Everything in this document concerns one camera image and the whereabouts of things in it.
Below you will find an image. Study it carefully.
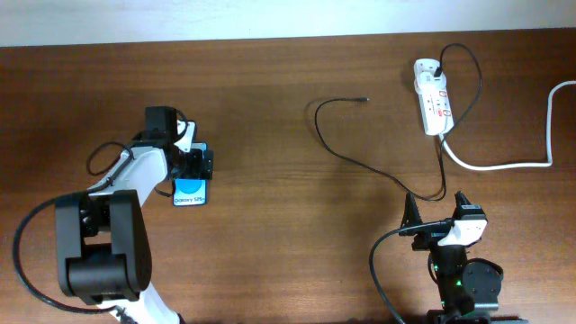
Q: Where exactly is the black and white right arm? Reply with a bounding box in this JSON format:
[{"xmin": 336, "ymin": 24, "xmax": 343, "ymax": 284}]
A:
[{"xmin": 400, "ymin": 192, "xmax": 526, "ymax": 324}]

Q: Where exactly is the white power strip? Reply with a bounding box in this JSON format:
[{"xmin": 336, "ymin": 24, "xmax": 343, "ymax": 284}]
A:
[{"xmin": 413, "ymin": 58, "xmax": 454, "ymax": 136}]

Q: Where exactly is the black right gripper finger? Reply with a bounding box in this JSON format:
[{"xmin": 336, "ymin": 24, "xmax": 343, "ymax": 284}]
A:
[
  {"xmin": 400, "ymin": 193, "xmax": 424, "ymax": 230},
  {"xmin": 454, "ymin": 191, "xmax": 483, "ymax": 221}
]

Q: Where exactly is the white USB wall charger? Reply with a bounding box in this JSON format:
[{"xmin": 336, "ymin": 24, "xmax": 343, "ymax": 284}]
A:
[{"xmin": 414, "ymin": 71, "xmax": 446, "ymax": 95}]

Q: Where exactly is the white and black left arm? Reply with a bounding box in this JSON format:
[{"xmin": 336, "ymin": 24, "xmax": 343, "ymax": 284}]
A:
[{"xmin": 55, "ymin": 106, "xmax": 213, "ymax": 323}]

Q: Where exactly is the blue Samsung Galaxy smartphone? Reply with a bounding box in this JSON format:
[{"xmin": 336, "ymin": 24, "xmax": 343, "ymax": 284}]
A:
[{"xmin": 173, "ymin": 142, "xmax": 211, "ymax": 207}]

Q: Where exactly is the black USB charging cable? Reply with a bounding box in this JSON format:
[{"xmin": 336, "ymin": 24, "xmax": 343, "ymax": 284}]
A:
[{"xmin": 313, "ymin": 42, "xmax": 484, "ymax": 203}]

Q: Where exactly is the white power strip cord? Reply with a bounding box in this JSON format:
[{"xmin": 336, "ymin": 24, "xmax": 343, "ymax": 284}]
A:
[{"xmin": 438, "ymin": 80, "xmax": 576, "ymax": 172}]

